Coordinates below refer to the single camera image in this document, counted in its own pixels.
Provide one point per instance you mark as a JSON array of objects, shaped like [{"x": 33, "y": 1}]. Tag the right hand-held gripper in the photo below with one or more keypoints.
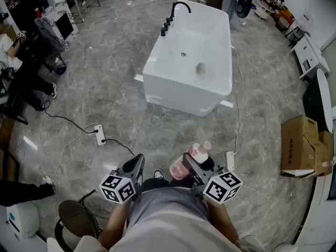
[{"x": 220, "y": 188}]

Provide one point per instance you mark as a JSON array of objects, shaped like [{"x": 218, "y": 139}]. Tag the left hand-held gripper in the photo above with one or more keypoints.
[{"x": 118, "y": 188}]

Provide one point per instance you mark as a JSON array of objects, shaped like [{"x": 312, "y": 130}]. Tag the pink plastic bottle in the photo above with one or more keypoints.
[{"x": 199, "y": 151}]

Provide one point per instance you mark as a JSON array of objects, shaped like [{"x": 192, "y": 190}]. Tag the white bathtub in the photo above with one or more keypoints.
[{"x": 183, "y": 93}]

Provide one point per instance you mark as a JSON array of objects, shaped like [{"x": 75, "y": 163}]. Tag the person's right forearm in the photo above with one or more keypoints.
[{"x": 223, "y": 219}]

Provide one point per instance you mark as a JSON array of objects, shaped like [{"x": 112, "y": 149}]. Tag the person's left forearm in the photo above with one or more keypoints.
[{"x": 114, "y": 224}]

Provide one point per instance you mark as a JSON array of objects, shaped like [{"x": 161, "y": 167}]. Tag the white power strip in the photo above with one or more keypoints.
[
  {"x": 100, "y": 135},
  {"x": 230, "y": 161}
]

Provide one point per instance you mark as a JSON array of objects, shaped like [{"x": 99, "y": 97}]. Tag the person's black white shoe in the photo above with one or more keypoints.
[{"x": 158, "y": 174}]

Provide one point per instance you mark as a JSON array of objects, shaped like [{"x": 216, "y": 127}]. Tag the person's black trousers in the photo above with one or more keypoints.
[{"x": 157, "y": 184}]

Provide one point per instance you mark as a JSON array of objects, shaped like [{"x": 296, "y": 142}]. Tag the person's grey shirt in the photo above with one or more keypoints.
[{"x": 168, "y": 219}]

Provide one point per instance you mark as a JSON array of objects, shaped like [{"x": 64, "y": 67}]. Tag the black metal chair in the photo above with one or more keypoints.
[{"x": 76, "y": 216}]

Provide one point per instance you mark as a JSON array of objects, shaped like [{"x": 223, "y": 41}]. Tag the brown cardboard box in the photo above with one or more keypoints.
[{"x": 299, "y": 146}]

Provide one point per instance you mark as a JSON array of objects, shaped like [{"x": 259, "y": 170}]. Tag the white rounded appliance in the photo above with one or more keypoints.
[{"x": 22, "y": 219}]

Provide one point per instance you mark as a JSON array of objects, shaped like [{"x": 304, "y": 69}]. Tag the black mesh waste bin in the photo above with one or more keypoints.
[{"x": 56, "y": 64}]

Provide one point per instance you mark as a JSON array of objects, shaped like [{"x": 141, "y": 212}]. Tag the white-rimmed black oval panel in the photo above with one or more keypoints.
[{"x": 315, "y": 101}]

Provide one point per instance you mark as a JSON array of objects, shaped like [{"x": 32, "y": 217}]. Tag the black faucet knob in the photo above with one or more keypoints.
[
  {"x": 169, "y": 21},
  {"x": 167, "y": 26},
  {"x": 163, "y": 32}
]

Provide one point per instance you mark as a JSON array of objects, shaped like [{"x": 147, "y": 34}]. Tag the white low cabinet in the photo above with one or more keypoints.
[{"x": 309, "y": 56}]

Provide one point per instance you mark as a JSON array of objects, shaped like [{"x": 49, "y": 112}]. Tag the marble pattern cabinet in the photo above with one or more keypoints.
[{"x": 50, "y": 22}]

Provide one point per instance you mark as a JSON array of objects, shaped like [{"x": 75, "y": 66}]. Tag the black faucet spout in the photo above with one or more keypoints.
[{"x": 181, "y": 4}]

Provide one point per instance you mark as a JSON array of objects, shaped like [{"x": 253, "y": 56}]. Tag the black round device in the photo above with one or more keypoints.
[{"x": 244, "y": 4}]

